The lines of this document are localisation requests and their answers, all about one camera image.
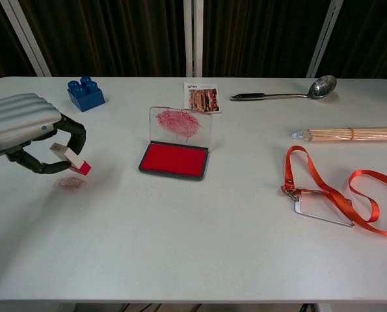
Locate red and white stamp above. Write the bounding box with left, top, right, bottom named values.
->
left=49, top=142, right=92, bottom=176

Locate bundle of wooden sticks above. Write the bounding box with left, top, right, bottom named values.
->
left=291, top=127, right=387, bottom=143

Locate orange lanyard strap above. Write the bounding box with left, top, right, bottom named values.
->
left=280, top=145, right=387, bottom=236

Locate red ink pad clear lid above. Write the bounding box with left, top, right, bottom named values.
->
left=138, top=106, right=216, bottom=182

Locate small printed picture card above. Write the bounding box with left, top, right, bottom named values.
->
left=182, top=82, right=222, bottom=114

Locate steel ladle black handle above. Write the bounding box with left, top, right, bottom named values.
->
left=229, top=75, right=338, bottom=102

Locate blue toy building block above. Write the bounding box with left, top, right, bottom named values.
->
left=66, top=75, right=106, bottom=113

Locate dark pleated curtain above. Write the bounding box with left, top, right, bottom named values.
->
left=0, top=0, right=387, bottom=85

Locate clear badge holder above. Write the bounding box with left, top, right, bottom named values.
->
left=292, top=189, right=356, bottom=229

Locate white metal frame post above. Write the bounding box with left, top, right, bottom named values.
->
left=306, top=0, right=344, bottom=79
left=0, top=0, right=58, bottom=77
left=183, top=0, right=204, bottom=78

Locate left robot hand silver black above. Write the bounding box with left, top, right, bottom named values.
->
left=0, top=93, right=87, bottom=175

